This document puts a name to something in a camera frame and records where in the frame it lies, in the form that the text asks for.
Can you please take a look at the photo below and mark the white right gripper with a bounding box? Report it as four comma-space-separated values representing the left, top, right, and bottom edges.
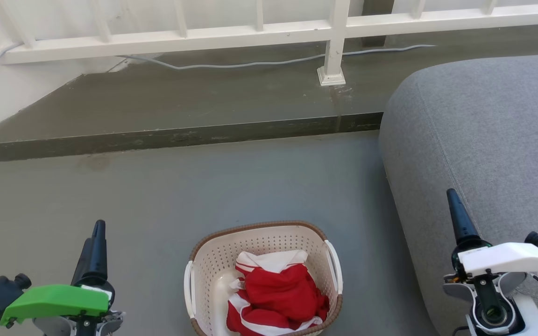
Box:
446, 189, 538, 279

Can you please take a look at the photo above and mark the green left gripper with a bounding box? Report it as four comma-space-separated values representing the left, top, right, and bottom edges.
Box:
0, 220, 115, 326

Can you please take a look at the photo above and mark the red garment with striped cuffs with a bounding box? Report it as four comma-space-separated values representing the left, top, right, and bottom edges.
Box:
234, 250, 330, 323

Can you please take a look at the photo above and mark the grey fabric sofa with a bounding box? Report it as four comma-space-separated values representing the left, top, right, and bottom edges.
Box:
379, 53, 538, 336

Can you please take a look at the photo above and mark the cream perforated laundry basket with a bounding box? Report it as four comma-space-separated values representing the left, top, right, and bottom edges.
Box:
184, 220, 343, 336

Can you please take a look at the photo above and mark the white railing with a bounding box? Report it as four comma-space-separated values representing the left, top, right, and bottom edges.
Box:
0, 0, 538, 87

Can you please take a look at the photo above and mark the grey floor cable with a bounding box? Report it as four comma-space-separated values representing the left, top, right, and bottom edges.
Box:
0, 43, 438, 88

